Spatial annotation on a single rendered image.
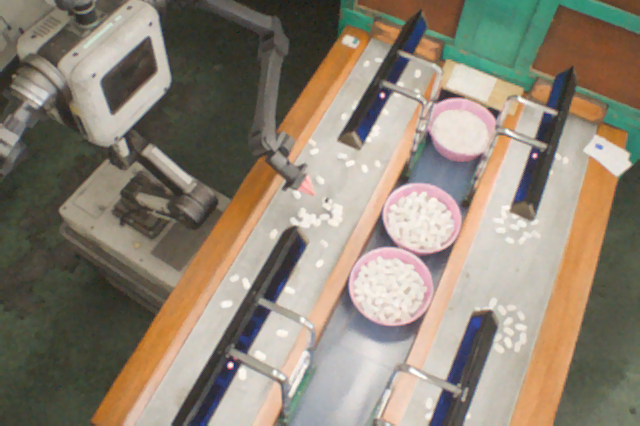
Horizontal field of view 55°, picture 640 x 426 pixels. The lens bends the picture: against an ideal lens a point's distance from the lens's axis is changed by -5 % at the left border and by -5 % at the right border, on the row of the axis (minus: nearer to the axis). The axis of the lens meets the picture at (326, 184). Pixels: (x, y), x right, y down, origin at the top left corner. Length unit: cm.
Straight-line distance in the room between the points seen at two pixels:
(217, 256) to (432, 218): 74
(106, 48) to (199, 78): 188
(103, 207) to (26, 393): 86
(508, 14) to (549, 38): 18
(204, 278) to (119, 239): 56
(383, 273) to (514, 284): 44
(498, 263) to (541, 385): 43
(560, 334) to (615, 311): 106
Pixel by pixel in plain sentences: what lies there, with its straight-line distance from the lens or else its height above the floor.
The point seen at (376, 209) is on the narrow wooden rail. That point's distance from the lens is 219.
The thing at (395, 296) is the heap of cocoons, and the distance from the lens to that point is 209.
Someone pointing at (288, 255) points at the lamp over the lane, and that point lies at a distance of 173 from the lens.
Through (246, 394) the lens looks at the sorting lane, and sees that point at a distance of 196.
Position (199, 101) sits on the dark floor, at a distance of 348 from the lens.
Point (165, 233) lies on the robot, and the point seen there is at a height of 48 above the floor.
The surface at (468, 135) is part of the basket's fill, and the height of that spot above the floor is 73.
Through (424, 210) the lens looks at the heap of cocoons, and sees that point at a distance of 224.
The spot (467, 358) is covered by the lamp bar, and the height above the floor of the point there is 110.
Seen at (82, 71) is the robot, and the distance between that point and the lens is 171.
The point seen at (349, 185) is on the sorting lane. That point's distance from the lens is 226.
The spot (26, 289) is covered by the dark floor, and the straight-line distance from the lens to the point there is 311.
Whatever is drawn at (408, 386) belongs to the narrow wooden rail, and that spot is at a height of 76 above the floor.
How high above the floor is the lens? 264
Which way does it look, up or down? 57 degrees down
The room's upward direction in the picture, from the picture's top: 5 degrees clockwise
